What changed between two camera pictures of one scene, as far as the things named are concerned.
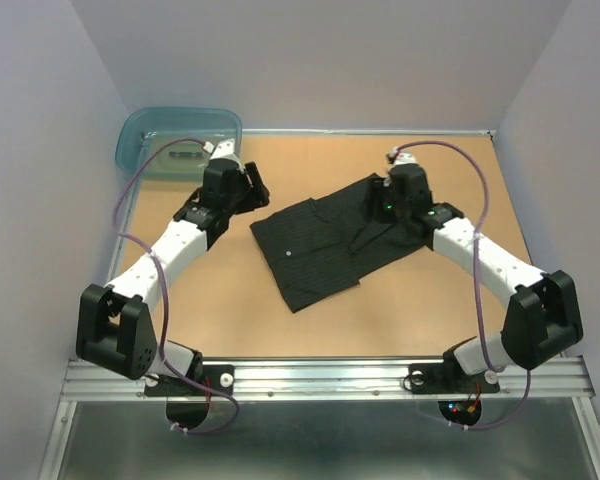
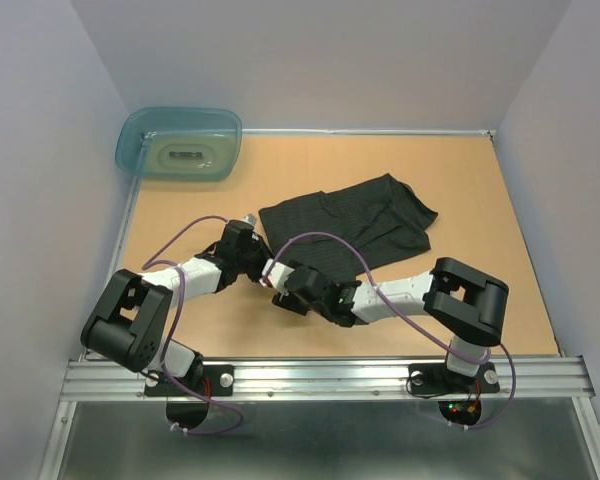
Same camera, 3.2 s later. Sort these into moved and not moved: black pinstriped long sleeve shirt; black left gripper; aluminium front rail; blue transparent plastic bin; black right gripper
Moved: black left gripper; black right gripper
Not moved: aluminium front rail; black pinstriped long sleeve shirt; blue transparent plastic bin
